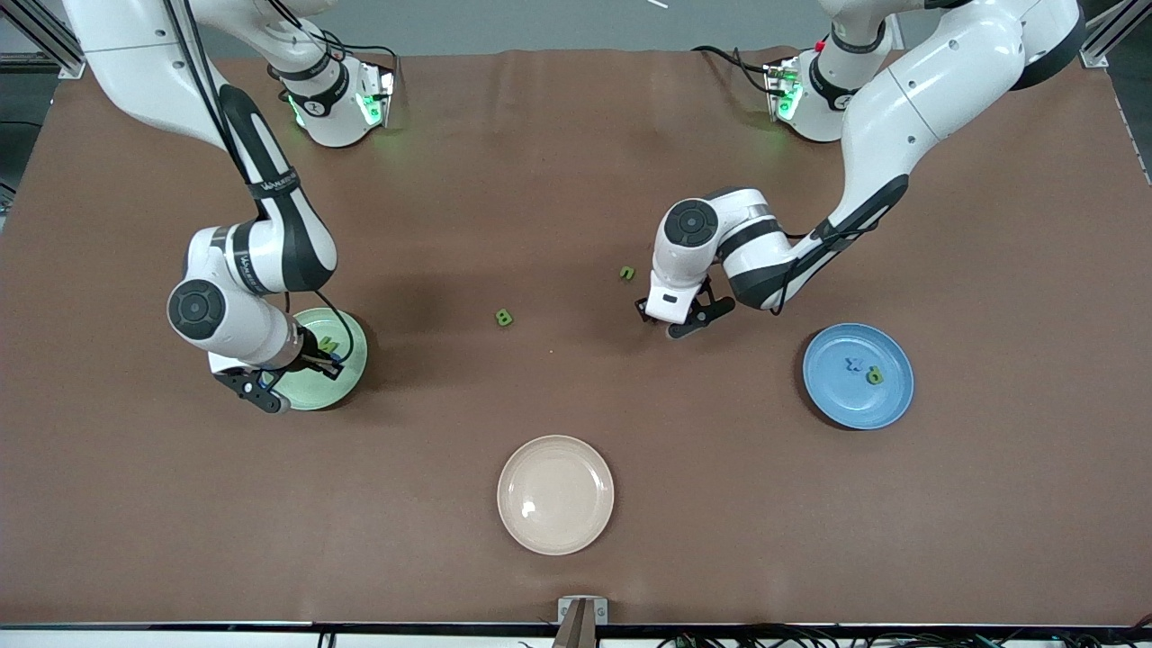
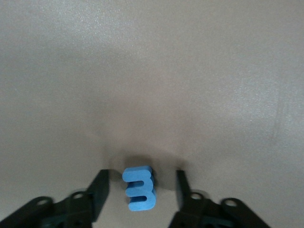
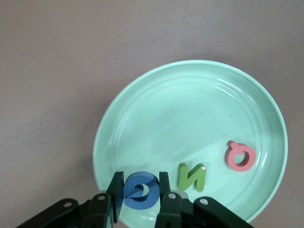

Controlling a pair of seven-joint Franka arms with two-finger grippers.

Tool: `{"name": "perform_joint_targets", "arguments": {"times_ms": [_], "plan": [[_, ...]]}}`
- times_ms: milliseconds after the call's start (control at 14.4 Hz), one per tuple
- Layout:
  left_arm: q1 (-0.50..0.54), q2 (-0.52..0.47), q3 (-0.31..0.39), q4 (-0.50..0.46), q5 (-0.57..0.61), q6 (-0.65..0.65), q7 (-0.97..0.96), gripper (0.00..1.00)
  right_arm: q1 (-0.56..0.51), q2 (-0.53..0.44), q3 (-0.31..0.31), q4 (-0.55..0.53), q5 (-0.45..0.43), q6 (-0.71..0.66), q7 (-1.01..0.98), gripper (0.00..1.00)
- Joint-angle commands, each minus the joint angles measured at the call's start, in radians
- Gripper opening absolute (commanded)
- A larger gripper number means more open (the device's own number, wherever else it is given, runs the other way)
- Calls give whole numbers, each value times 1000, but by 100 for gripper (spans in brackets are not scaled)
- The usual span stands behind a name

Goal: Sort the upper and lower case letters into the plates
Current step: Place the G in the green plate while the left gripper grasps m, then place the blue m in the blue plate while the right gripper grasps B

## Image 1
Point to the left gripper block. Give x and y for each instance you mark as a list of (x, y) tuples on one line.
[(640, 310)]

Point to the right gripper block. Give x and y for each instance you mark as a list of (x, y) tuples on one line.
[(311, 355)]

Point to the green letter N block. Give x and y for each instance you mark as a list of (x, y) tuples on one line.
[(329, 344)]

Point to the green letter B block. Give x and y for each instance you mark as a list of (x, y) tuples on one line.
[(504, 318)]

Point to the blue letter x block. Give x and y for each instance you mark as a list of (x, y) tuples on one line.
[(854, 364)]

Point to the green letter p block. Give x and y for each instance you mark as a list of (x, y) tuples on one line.
[(875, 375)]

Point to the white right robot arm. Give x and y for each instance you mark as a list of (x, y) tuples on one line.
[(234, 324)]

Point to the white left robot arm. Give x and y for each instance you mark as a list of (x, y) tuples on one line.
[(945, 81)]

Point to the light green plate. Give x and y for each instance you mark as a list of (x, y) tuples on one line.
[(315, 391)]

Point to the brown table cover sheet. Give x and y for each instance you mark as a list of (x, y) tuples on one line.
[(576, 180)]

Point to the blue plate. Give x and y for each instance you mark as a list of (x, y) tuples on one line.
[(846, 405)]

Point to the beige plate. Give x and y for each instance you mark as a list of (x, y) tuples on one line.
[(555, 495)]

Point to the base connector box green light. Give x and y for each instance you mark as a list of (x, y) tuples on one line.
[(781, 90), (373, 99)]

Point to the white table edge rail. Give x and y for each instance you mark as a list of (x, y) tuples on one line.
[(135, 641)]

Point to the grey metal mount bracket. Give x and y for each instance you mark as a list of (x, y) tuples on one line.
[(599, 612)]

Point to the tan camera pole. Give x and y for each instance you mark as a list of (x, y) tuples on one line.
[(576, 634)]

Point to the aluminium frame profile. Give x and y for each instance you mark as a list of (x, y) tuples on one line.
[(1093, 56), (74, 66)]

